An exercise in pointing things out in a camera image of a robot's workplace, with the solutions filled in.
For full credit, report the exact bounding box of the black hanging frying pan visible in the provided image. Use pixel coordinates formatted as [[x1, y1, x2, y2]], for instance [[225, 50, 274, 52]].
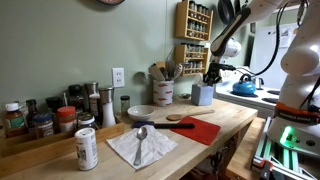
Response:
[[218, 0, 234, 24]]

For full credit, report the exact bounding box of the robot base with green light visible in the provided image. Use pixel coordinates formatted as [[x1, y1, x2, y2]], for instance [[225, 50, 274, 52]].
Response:
[[251, 117, 320, 180]]

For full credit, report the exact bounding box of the upper wooden spice rack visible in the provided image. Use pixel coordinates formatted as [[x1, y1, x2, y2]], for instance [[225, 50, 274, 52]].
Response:
[[175, 0, 213, 41]]

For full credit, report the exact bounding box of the small black-lid glass jar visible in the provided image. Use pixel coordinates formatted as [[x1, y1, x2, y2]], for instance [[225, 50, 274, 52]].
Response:
[[120, 95, 130, 115]]

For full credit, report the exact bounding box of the white refrigerator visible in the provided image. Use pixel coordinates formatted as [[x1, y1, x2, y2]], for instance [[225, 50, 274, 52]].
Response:
[[250, 23, 297, 89]]

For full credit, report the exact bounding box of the red-lid spice jar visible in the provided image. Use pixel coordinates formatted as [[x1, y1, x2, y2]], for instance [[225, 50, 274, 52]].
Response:
[[57, 106, 77, 132]]

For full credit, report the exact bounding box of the white ceramic bowl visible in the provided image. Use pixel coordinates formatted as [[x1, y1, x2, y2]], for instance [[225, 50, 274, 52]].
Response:
[[127, 105, 155, 121]]

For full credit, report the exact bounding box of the blue tea kettle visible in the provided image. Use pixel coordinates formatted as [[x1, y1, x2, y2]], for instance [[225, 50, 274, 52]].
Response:
[[232, 74, 256, 95]]

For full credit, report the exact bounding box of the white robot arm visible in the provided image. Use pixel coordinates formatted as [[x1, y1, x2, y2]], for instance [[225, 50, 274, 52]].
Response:
[[207, 0, 320, 98]]

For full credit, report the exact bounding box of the lower wooden spice rack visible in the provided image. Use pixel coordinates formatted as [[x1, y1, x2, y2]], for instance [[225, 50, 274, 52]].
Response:
[[174, 43, 209, 76]]

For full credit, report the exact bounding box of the white-lid sauce jar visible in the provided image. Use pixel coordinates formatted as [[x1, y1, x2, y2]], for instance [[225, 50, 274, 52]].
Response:
[[4, 103, 26, 137]]

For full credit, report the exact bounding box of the small glass dish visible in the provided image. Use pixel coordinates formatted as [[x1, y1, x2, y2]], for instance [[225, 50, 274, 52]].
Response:
[[179, 93, 191, 100]]

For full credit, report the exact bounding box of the wooden condiment tray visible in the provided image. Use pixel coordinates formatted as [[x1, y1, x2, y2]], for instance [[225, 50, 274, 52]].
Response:
[[0, 114, 126, 178]]

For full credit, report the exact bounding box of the white wall outlet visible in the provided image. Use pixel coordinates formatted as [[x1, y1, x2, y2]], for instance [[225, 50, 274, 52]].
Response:
[[112, 68, 125, 87]]

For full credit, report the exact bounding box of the white salt shaker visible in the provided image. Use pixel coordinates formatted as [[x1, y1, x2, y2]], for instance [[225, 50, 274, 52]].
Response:
[[74, 128, 98, 171]]

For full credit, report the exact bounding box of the wooden spice rack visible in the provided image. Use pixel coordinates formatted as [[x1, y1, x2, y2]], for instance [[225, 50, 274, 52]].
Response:
[[174, 43, 209, 76], [175, 0, 213, 41]]

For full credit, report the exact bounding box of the white chili-print utensil crock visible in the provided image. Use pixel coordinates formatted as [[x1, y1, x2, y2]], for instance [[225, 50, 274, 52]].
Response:
[[153, 80, 173, 107]]

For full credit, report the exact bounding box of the red cutting mat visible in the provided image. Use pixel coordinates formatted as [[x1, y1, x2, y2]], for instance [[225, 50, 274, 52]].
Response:
[[171, 117, 221, 145]]

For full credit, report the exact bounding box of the metal spoon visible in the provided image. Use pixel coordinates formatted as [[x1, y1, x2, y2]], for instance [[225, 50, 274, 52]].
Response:
[[133, 127, 148, 166]]

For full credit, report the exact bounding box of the white paper napkin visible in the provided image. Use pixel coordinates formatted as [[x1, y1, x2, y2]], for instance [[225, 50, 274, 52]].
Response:
[[107, 125, 178, 170]]

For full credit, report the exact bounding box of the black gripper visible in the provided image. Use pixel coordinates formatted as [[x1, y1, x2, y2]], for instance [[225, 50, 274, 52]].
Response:
[[203, 62, 235, 86]]

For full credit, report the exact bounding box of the black-handled blue spatula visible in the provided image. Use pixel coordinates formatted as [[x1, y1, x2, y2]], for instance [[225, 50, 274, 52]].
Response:
[[131, 121, 195, 129]]

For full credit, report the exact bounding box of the steel pepper grinder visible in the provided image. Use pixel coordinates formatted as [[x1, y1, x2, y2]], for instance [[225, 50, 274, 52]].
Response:
[[98, 86, 116, 127]]

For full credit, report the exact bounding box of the light blue tissue box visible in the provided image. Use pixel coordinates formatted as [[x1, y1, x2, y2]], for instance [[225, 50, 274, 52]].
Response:
[[191, 73, 214, 106]]

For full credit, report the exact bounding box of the wooden spoon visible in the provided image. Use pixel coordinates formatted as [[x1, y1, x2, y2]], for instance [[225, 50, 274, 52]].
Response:
[[166, 110, 215, 121]]

